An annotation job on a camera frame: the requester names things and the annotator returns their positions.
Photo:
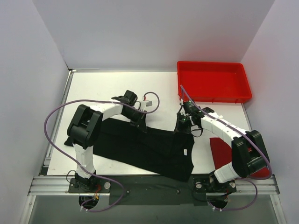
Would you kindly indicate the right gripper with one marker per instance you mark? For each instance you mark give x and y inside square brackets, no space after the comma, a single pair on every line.
[182,126]

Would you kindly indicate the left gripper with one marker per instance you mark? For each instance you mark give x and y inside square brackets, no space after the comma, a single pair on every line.
[140,120]

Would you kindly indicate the black t shirt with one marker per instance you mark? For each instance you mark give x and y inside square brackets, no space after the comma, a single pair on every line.
[163,152]

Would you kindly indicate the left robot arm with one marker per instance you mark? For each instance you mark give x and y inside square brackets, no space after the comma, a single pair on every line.
[85,126]

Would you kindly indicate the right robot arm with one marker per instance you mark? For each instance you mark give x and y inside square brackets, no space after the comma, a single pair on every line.
[247,156]

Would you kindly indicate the red plastic bin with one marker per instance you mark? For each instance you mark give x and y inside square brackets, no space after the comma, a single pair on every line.
[213,82]

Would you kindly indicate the folded red t shirt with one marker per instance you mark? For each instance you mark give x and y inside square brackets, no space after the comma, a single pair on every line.
[222,155]

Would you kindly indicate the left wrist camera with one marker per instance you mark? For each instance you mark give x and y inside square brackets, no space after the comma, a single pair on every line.
[145,104]

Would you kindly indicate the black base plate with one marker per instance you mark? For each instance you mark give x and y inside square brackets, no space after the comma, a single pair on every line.
[200,194]

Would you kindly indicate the aluminium front rail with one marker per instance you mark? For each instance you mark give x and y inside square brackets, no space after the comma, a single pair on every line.
[60,185]

